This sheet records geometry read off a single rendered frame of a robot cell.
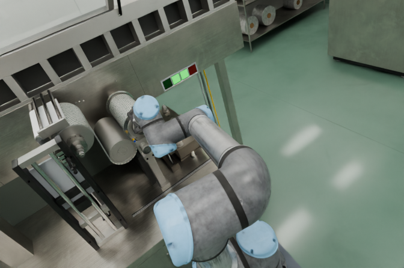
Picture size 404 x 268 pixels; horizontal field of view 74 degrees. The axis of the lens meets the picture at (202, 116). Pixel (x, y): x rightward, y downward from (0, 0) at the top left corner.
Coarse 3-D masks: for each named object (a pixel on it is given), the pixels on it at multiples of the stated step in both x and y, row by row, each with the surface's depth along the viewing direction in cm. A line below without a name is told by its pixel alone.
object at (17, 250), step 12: (0, 216) 113; (0, 228) 108; (12, 228) 116; (0, 240) 109; (12, 240) 112; (24, 240) 120; (0, 252) 111; (12, 252) 114; (24, 252) 117; (12, 264) 116
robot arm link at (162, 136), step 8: (160, 120) 82; (176, 120) 83; (144, 128) 82; (152, 128) 81; (160, 128) 81; (168, 128) 82; (176, 128) 82; (152, 136) 81; (160, 136) 81; (168, 136) 81; (176, 136) 82; (184, 136) 83; (152, 144) 81; (160, 144) 80; (168, 144) 81; (160, 152) 80; (168, 152) 81
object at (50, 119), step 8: (40, 96) 117; (48, 104) 113; (56, 104) 108; (40, 112) 109; (48, 112) 103; (56, 112) 102; (40, 120) 100; (48, 120) 98; (56, 120) 100; (64, 120) 96; (40, 128) 95; (48, 128) 94; (56, 128) 95; (40, 136) 93; (48, 136) 95
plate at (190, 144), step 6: (168, 108) 163; (162, 114) 160; (168, 114) 158; (174, 114) 156; (168, 120) 153; (186, 138) 137; (192, 138) 136; (186, 144) 133; (192, 144) 135; (198, 144) 138; (180, 150) 132; (186, 150) 134; (192, 150) 137; (180, 156) 134
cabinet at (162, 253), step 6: (162, 246) 118; (156, 252) 116; (162, 252) 119; (168, 252) 121; (150, 258) 116; (156, 258) 118; (162, 258) 120; (168, 258) 123; (144, 264) 115; (150, 264) 117; (156, 264) 120; (162, 264) 122; (168, 264) 125; (186, 264) 133
